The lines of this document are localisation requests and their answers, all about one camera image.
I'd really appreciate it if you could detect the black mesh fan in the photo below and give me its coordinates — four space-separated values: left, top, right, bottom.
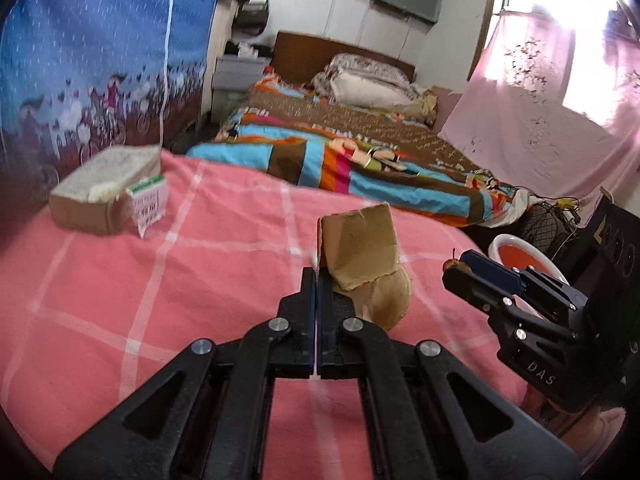
520 202 576 261

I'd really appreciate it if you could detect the blue dotted fabric wardrobe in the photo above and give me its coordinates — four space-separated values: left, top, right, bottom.
0 0 228 196

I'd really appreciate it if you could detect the pink hanging sheet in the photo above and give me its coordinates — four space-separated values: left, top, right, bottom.
440 10 640 206

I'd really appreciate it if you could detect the brown cardboard box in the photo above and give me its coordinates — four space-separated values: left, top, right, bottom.
49 145 168 238

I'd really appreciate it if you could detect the orange bucket with white rim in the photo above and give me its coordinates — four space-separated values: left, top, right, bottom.
487 234 571 321

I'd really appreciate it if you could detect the black bag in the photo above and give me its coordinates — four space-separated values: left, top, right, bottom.
224 40 273 58

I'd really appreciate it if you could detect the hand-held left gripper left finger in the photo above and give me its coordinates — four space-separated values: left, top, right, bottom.
52 267 319 480

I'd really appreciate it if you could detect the person's right hand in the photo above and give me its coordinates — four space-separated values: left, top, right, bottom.
525 390 626 468

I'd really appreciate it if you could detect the yellow power strip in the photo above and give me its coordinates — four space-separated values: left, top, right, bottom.
547 197 581 221

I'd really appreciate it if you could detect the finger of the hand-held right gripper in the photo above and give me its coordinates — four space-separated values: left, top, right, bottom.
460 250 596 333
442 267 581 348

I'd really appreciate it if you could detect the wooden bed headboard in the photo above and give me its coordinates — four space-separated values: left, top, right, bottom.
272 30 417 86

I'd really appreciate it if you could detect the pink checked blanket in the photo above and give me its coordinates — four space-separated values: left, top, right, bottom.
0 152 566 471

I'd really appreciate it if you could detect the grey tote bag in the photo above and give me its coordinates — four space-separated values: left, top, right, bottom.
235 0 271 36

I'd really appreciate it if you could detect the torn brown cardboard piece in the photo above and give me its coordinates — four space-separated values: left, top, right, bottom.
315 203 412 332

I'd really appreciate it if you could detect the colourful patterned bedsheet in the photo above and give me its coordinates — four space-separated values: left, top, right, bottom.
186 74 531 228

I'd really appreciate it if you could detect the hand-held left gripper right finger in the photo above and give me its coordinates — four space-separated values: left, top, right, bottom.
319 267 583 480

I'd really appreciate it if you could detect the pink cushion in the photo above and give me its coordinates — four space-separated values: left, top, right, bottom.
432 85 468 131

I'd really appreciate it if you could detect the grey nightstand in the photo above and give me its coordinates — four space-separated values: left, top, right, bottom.
212 55 271 123

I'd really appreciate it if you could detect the beige crumpled blanket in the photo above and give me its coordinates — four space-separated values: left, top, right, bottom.
417 87 441 126

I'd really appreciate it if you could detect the floral pillow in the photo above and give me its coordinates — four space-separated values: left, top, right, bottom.
324 52 411 86

